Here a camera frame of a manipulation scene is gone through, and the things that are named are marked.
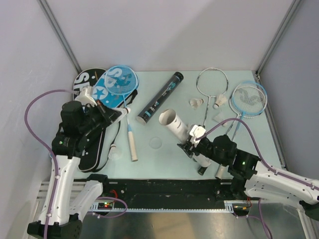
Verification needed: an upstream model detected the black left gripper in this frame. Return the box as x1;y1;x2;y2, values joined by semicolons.
79;99;122;134

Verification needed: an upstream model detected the white shuttlecock tube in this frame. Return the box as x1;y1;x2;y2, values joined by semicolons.
159;109;211;168

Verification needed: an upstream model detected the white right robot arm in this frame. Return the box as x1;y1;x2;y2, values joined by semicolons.
178;125;319;221

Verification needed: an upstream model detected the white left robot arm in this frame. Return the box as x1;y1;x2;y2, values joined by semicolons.
27;101;130;239

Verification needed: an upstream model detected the blue sport racket cover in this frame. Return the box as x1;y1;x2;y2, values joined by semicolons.
92;72;124;108

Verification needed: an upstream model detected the clear tube lid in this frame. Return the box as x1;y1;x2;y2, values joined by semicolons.
149;137;162;149

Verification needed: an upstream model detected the blue racket white grip left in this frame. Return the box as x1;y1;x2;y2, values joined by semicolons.
104;65;139;162

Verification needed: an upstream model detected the blue racket white grip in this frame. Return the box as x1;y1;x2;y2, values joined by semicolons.
104;65;139;162
214;80;268;180

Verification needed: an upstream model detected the black sport racket cover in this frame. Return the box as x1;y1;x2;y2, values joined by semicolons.
72;67;138;173

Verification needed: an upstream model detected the black shuttlecock tube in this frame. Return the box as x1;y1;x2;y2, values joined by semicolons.
136;72;184;125

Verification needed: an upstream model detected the white racket black grip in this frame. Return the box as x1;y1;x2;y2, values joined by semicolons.
196;67;229;176

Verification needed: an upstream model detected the blue racket white grip right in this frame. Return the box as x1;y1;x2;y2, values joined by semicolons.
214;80;268;180

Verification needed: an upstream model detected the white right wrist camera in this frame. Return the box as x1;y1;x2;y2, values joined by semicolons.
189;124;206;138

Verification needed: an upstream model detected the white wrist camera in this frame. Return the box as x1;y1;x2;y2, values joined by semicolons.
75;86;97;107
189;124;206;138

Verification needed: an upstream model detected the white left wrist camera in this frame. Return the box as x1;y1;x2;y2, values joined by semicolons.
75;86;97;107

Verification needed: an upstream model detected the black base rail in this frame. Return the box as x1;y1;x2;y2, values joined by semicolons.
62;178;250;210

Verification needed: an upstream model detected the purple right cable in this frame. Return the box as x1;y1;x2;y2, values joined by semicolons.
196;118;319;239

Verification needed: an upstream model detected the purple cable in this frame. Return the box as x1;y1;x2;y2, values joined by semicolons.
25;89;128;239
196;118;319;239

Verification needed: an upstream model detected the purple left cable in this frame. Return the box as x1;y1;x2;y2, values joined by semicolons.
25;89;128;239

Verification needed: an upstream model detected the grey aluminium frame post left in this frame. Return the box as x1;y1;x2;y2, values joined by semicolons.
37;0;82;73

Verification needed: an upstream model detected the grey aluminium frame post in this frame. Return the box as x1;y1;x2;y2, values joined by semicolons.
37;0;82;73
255;0;304;78

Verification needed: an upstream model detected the grey aluminium frame post right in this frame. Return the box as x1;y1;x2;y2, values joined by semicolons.
255;0;304;78

